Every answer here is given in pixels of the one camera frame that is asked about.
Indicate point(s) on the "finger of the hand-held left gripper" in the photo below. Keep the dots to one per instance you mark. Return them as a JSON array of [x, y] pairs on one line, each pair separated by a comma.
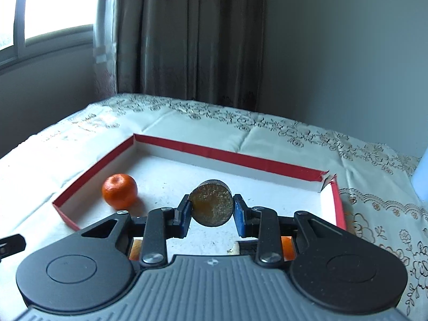
[[13, 244]]

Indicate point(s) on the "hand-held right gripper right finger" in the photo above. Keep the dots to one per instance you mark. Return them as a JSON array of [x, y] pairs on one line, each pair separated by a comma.
[[239, 219]]

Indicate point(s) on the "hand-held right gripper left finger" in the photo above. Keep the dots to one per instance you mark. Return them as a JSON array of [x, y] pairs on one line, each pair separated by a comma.
[[185, 219]]

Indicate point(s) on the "red cardboard box tray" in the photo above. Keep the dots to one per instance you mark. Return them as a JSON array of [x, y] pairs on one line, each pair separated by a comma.
[[160, 174]]

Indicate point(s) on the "large orange mandarin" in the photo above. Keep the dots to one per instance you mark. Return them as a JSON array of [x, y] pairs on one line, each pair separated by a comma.
[[119, 190]]

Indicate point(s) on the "white floral tablecloth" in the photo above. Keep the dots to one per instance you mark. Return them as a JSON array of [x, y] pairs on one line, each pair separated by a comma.
[[367, 174]]

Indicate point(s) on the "brown patterned curtain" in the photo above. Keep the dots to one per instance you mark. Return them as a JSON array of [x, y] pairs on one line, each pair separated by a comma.
[[194, 40]]

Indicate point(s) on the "light blue electric kettle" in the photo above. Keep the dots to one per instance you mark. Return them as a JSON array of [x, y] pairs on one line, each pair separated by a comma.
[[422, 177]]

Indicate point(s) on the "sheer white curtain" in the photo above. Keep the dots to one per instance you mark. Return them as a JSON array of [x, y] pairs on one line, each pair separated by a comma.
[[105, 40]]

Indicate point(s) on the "window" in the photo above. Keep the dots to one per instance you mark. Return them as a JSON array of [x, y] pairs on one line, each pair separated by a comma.
[[50, 6]]

